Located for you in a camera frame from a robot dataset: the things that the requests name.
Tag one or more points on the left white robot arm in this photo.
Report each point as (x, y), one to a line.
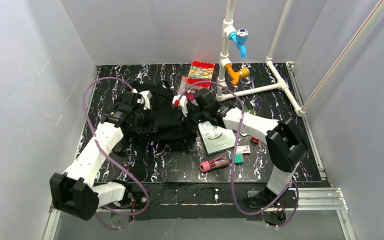
(73, 191)

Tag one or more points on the red patterned book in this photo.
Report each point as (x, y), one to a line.
(201, 71)

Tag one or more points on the pink pencil case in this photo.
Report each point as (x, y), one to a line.
(214, 163)

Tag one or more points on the purple white thin book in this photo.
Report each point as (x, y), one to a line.
(185, 86)

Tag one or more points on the black student backpack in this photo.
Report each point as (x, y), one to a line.
(167, 119)

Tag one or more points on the orange plastic pipe fitting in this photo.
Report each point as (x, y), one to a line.
(236, 76)

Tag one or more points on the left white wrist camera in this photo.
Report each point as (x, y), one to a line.
(144, 98)

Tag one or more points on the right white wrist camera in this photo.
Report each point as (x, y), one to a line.
(180, 102)

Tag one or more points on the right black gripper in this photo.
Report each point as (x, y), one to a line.
(189, 108)

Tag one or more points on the green white pipe fitting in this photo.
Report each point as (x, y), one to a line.
(251, 111)

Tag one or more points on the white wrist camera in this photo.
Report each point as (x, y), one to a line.
(144, 98)
(180, 102)

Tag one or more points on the white Great Gatsby book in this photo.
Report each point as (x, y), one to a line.
(215, 139)

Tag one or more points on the blue plastic faucet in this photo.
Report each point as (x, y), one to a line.
(239, 38)

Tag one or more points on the teal eraser block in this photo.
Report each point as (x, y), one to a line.
(238, 159)

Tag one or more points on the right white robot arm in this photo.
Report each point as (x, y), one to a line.
(285, 143)

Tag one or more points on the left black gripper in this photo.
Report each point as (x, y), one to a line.
(144, 118)

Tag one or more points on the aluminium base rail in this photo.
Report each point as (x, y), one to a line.
(189, 211)

